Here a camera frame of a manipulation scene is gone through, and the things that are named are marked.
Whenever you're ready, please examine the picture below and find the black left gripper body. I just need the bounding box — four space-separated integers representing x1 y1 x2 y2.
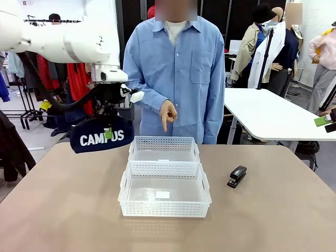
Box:
94 82 132 121

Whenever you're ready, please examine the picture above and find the navy pouch with CAMPUS print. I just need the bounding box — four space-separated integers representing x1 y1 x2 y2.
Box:
69 117 135 155

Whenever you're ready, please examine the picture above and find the black stapler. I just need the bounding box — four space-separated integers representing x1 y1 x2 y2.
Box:
226 165 248 188

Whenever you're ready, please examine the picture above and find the person's left forearm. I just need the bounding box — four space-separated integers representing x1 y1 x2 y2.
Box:
203 86 225 145

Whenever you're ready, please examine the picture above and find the person's right forearm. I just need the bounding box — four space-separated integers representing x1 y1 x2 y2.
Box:
123 78 170 112

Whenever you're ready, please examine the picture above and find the person's right hand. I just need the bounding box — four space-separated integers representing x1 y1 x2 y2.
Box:
159 99 179 133

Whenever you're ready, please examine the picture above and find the black bag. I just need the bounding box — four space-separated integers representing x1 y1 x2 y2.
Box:
295 141 320 161

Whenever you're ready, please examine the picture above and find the red dress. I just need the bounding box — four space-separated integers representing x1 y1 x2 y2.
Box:
67 62 95 116

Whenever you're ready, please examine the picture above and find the blue denim garment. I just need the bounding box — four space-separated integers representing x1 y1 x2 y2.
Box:
43 104 92 137

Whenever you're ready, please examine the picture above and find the white perforated plastic basket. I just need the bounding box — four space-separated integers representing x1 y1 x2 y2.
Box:
118 161 213 218
128 135 201 164

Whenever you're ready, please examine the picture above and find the white table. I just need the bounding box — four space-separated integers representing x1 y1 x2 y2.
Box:
224 88 336 148

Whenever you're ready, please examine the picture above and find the red jacket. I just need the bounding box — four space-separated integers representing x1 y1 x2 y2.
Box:
36 55 61 91

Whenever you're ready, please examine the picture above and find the person in blue shirt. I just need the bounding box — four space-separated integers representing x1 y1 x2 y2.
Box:
122 0 226 145

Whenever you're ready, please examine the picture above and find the dark grey coat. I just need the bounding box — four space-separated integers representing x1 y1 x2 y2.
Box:
25 52 40 89

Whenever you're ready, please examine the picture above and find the black tripod pole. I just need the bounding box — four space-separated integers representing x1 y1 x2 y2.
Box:
257 27 275 90

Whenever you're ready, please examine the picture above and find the mannequin in white coat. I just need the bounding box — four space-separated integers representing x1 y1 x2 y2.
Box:
248 7 288 98

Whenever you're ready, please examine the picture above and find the black clothes rack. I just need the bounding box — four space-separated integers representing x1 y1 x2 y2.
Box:
0 18 96 132

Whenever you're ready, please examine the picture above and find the black jacket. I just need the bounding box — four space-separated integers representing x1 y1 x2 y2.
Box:
0 110 37 183

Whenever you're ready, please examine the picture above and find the light teal jacket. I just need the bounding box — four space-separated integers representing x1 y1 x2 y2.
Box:
7 51 26 78

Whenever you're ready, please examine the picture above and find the mannequin in beige coat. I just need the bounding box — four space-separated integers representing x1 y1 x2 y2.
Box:
230 22 263 89

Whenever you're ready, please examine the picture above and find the bright blue garment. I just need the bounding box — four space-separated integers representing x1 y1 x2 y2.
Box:
0 76 11 103

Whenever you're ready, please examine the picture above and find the black bucket hat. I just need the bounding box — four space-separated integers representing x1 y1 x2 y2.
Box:
251 3 277 27

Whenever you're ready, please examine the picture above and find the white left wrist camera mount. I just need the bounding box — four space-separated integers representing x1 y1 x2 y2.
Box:
130 91 145 103

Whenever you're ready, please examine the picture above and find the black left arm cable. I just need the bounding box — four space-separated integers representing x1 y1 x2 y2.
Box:
15 51 106 112

